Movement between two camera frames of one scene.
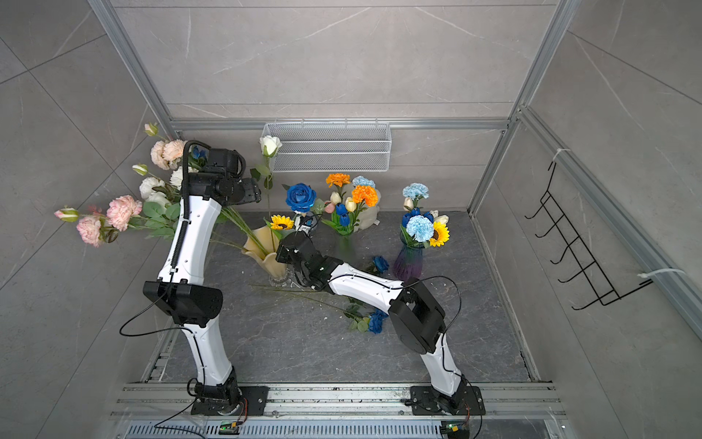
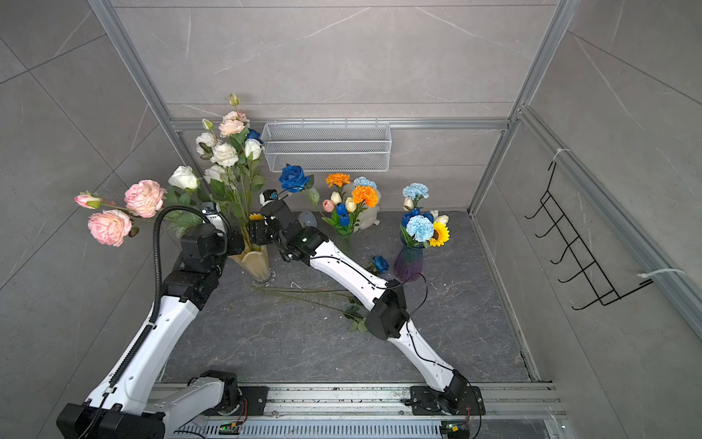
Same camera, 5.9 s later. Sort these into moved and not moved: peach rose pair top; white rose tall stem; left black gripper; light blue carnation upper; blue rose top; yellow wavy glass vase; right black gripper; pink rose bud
Moved: white rose tall stem; pink rose bud; blue rose top; left black gripper; peach rose pair top; yellow wavy glass vase; right black gripper
Not moved: light blue carnation upper
